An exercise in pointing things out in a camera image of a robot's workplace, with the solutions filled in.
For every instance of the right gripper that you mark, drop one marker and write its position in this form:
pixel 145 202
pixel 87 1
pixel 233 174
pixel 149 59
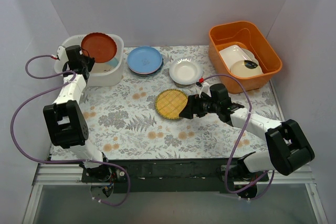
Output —
pixel 193 106

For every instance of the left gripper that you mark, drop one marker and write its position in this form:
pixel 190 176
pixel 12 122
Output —
pixel 85 64

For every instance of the cream and blue plate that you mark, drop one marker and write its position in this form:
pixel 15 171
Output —
pixel 106 66

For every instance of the woven bamboo tray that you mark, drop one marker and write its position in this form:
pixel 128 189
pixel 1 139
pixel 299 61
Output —
pixel 170 103

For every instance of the red scalloped plate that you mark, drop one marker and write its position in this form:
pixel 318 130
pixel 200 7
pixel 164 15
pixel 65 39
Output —
pixel 99 46

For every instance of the white scalloped bowl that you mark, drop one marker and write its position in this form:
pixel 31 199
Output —
pixel 185 71

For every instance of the speckled ceramic saucer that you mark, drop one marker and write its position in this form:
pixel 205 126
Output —
pixel 183 85

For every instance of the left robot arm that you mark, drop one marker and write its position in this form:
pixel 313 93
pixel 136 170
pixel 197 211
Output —
pixel 65 121

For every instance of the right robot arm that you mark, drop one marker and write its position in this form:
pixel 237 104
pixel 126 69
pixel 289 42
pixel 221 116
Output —
pixel 287 146

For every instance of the white plastic bin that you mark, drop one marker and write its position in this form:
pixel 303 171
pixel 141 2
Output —
pixel 107 79

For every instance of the orange plastic bin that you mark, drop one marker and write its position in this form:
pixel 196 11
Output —
pixel 232 43

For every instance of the pink plate under blue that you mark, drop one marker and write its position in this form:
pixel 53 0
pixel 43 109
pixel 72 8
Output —
pixel 144 74

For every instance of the white rectangular dish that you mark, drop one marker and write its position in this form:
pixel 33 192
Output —
pixel 235 53

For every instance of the cream plate with black mark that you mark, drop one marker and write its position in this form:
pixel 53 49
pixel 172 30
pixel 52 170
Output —
pixel 246 69

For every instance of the blue round plate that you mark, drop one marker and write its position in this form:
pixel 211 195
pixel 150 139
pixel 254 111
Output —
pixel 144 59

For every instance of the floral table mat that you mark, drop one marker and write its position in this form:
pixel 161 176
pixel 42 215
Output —
pixel 124 124

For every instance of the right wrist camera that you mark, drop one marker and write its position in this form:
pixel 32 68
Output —
pixel 203 87

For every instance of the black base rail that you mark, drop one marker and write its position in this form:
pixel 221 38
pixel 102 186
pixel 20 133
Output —
pixel 177 175

